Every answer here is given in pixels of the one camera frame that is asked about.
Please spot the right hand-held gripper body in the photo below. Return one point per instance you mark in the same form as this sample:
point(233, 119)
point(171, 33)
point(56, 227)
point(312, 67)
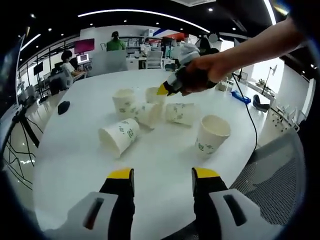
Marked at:
point(190, 53)

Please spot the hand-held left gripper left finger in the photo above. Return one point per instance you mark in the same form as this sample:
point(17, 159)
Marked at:
point(120, 200)

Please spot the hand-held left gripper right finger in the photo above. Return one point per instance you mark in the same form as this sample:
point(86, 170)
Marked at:
point(207, 200)

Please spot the pile of white paper cups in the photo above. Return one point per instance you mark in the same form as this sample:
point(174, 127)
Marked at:
point(125, 105)

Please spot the person's right hand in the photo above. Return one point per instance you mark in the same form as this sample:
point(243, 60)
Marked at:
point(212, 68)

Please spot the white mesh back chair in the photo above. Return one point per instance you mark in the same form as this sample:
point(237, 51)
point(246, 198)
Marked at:
point(153, 59)

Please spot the white table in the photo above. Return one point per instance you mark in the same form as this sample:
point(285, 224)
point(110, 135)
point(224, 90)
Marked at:
point(155, 155)

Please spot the blue packet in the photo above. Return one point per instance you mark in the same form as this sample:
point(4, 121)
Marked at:
point(241, 97)

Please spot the grey desk partition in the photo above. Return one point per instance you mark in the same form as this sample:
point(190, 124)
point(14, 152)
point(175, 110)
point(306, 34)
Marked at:
point(108, 62)

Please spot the grey mesh office chair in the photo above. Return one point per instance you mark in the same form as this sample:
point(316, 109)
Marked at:
point(271, 180)

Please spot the black curved cushion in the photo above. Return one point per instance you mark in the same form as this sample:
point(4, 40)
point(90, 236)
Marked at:
point(261, 105)

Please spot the small bright desk monitor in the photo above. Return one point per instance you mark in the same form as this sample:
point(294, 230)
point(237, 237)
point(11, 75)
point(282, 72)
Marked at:
point(83, 58)

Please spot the small black object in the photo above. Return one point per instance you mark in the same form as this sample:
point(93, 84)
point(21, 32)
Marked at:
point(63, 107)

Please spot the black desk monitor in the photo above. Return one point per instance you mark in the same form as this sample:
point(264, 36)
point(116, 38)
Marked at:
point(38, 67)

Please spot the large monitor on stand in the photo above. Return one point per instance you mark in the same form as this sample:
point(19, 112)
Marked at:
point(20, 72)

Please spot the pink wall screen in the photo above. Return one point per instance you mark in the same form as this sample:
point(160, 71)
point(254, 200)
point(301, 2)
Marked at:
point(84, 45)

